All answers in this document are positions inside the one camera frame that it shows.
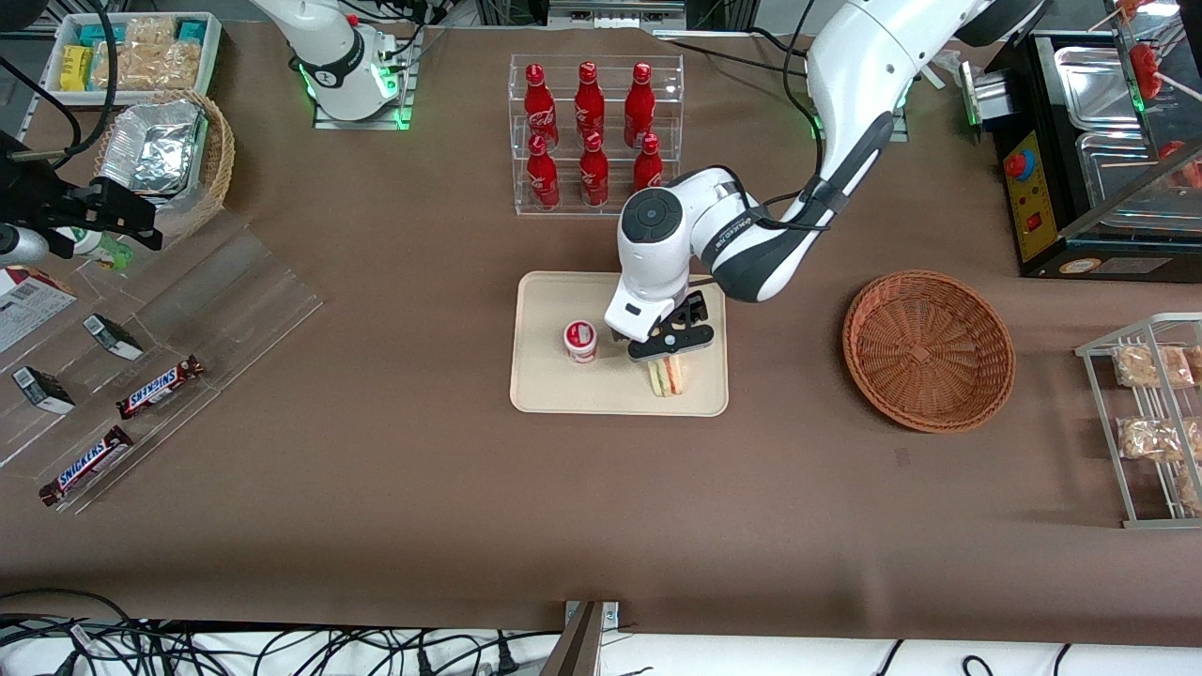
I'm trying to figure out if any brown table cover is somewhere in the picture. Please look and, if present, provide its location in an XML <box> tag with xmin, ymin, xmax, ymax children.
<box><xmin>0</xmin><ymin>21</ymin><xmax>1202</xmax><ymax>649</ymax></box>

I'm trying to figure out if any grey wire display rack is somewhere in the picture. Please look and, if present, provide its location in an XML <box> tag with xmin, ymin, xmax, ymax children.
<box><xmin>1075</xmin><ymin>313</ymin><xmax>1202</xmax><ymax>530</ymax></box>

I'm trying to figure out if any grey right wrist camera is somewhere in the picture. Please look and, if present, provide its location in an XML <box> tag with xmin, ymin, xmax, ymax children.
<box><xmin>0</xmin><ymin>223</ymin><xmax>50</xmax><ymax>267</ymax></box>

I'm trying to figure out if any green white small bottle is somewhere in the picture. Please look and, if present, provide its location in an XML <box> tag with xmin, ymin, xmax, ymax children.
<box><xmin>56</xmin><ymin>225</ymin><xmax>134</xmax><ymax>271</ymax></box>

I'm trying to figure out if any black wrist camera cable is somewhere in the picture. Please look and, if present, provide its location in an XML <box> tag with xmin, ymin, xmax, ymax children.
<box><xmin>693</xmin><ymin>174</ymin><xmax>839</xmax><ymax>283</ymax></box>

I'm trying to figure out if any white plastic snack bin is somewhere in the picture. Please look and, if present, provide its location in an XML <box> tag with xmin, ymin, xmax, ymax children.
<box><xmin>42</xmin><ymin>12</ymin><xmax>223</xmax><ymax>104</ymax></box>

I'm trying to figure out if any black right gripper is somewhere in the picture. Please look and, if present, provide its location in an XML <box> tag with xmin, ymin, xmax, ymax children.
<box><xmin>0</xmin><ymin>131</ymin><xmax>163</xmax><ymax>257</ymax></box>

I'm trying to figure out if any black cable on table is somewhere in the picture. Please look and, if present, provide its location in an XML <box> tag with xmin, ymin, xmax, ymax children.
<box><xmin>655</xmin><ymin>26</ymin><xmax>814</xmax><ymax>81</ymax></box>

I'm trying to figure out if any yellow snack pack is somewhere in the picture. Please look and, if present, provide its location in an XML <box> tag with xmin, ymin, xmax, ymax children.
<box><xmin>60</xmin><ymin>45</ymin><xmax>95</xmax><ymax>92</ymax></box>

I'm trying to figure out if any red skewered food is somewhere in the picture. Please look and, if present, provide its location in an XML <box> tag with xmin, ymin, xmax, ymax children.
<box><xmin>1130</xmin><ymin>42</ymin><xmax>1165</xmax><ymax>101</ymax></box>

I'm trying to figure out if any steel warmer pan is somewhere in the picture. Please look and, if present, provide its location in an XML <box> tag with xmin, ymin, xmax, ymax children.
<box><xmin>1075</xmin><ymin>131</ymin><xmax>1202</xmax><ymax>231</ymax></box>
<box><xmin>1052</xmin><ymin>45</ymin><xmax>1142</xmax><ymax>132</ymax></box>

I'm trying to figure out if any light tan wicker basket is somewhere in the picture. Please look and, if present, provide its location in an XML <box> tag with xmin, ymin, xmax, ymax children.
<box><xmin>92</xmin><ymin>89</ymin><xmax>236</xmax><ymax>240</ymax></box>

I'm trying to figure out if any aluminium frame rail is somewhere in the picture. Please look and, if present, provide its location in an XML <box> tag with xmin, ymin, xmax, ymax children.
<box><xmin>474</xmin><ymin>0</ymin><xmax>757</xmax><ymax>31</ymax></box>

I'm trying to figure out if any clear bag of crackers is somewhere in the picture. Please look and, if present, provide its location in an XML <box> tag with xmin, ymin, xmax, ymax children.
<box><xmin>91</xmin><ymin>17</ymin><xmax>203</xmax><ymax>92</ymax></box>

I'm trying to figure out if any brown snickers bar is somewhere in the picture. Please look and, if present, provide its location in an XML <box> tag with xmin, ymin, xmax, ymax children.
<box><xmin>38</xmin><ymin>425</ymin><xmax>135</xmax><ymax>507</ymax></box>
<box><xmin>116</xmin><ymin>355</ymin><xmax>206</xmax><ymax>421</ymax></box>

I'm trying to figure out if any silver metal block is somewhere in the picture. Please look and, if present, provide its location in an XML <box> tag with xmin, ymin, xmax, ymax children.
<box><xmin>958</xmin><ymin>61</ymin><xmax>1013</xmax><ymax>128</ymax></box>

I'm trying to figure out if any silver foil container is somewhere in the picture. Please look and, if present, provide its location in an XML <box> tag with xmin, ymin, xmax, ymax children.
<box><xmin>99</xmin><ymin>100</ymin><xmax>209</xmax><ymax>196</ymax></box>

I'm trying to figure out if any beige plastic tray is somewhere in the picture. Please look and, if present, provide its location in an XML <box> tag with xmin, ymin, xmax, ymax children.
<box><xmin>509</xmin><ymin>271</ymin><xmax>730</xmax><ymax>417</ymax></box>

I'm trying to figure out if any triangular sandwich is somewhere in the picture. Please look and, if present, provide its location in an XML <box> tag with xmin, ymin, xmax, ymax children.
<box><xmin>647</xmin><ymin>355</ymin><xmax>687</xmax><ymax>398</ymax></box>

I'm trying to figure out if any black food warmer cabinet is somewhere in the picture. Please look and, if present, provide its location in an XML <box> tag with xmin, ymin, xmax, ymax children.
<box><xmin>981</xmin><ymin>28</ymin><xmax>1202</xmax><ymax>281</ymax></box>

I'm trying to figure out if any brown round wicker basket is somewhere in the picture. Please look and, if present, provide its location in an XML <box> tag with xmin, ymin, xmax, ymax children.
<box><xmin>841</xmin><ymin>269</ymin><xmax>1017</xmax><ymax>434</ymax></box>

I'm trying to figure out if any clear acrylic bottle rack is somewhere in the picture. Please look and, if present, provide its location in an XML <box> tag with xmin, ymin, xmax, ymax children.
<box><xmin>508</xmin><ymin>54</ymin><xmax>685</xmax><ymax>219</ymax></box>

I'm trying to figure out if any small black white box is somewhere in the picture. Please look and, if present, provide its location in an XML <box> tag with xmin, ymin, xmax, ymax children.
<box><xmin>11</xmin><ymin>366</ymin><xmax>76</xmax><ymax>415</ymax></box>
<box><xmin>83</xmin><ymin>314</ymin><xmax>145</xmax><ymax>361</ymax></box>

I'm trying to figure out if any aluminium profile with bracket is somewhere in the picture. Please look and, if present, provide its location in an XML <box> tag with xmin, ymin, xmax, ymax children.
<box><xmin>543</xmin><ymin>599</ymin><xmax>623</xmax><ymax>676</ymax></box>

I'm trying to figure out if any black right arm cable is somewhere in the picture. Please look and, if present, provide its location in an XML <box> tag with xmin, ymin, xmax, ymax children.
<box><xmin>0</xmin><ymin>0</ymin><xmax>121</xmax><ymax>172</ymax></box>

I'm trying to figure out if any red white printed carton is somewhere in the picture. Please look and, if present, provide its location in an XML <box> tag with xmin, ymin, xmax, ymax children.
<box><xmin>0</xmin><ymin>266</ymin><xmax>79</xmax><ymax>355</ymax></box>

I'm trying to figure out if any clear acrylic stepped display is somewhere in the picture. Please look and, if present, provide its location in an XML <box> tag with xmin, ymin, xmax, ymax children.
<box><xmin>0</xmin><ymin>211</ymin><xmax>325</xmax><ymax>515</ymax></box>

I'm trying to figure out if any red cola bottle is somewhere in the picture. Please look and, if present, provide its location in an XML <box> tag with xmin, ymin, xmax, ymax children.
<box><xmin>526</xmin><ymin>133</ymin><xmax>562</xmax><ymax>211</ymax></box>
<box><xmin>632</xmin><ymin>133</ymin><xmax>664</xmax><ymax>193</ymax></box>
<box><xmin>578</xmin><ymin>131</ymin><xmax>610</xmax><ymax>208</ymax></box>
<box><xmin>523</xmin><ymin>63</ymin><xmax>561</xmax><ymax>153</ymax></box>
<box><xmin>575</xmin><ymin>61</ymin><xmax>607</xmax><ymax>142</ymax></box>
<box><xmin>624</xmin><ymin>62</ymin><xmax>656</xmax><ymax>149</ymax></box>

